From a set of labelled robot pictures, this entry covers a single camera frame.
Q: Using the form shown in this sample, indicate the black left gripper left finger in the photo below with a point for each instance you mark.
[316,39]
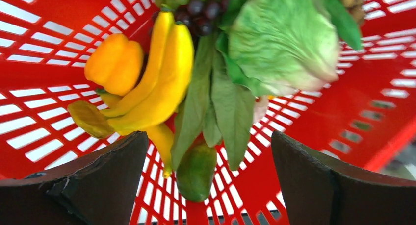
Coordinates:
[96,189]

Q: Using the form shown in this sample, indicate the yellow banana bunch front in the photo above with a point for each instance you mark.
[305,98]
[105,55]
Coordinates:
[160,88]

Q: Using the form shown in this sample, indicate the orange yellow bell pepper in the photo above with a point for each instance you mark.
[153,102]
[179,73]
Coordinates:
[115,64]

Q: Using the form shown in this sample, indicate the red plastic shopping basket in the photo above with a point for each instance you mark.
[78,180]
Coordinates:
[365,118]

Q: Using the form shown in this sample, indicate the green spinach leaves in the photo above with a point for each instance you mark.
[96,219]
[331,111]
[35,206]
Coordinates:
[213,99]

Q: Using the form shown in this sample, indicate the green mango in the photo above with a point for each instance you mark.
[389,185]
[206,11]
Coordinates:
[195,173]

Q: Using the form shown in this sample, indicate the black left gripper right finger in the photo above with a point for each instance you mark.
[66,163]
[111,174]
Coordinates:
[321,190]

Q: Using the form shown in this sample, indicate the green lettuce leaf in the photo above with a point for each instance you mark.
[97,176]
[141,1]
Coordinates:
[278,47]

